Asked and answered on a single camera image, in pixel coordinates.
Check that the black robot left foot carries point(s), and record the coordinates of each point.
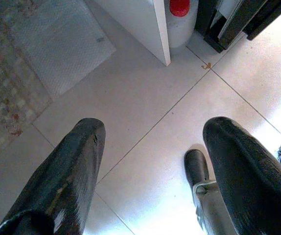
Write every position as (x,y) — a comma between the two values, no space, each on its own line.
(195,166)

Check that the silver robot left leg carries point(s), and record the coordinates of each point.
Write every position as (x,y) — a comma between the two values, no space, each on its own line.
(211,208)

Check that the white jug red cap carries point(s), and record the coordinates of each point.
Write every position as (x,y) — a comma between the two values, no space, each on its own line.
(179,34)

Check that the white board panel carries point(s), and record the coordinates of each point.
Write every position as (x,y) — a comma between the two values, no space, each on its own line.
(140,24)

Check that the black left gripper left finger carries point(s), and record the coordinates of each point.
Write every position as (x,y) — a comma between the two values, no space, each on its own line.
(62,176)

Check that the speckled mosaic floor mat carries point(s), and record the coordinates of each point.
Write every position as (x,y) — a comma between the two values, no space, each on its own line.
(3,98)

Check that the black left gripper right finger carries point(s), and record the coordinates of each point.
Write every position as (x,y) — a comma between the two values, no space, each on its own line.
(248,176)

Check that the small orange floor scrap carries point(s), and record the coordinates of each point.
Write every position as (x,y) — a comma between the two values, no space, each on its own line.
(207,65)

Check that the translucent textured floor mat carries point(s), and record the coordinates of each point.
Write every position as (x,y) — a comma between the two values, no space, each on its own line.
(62,49)

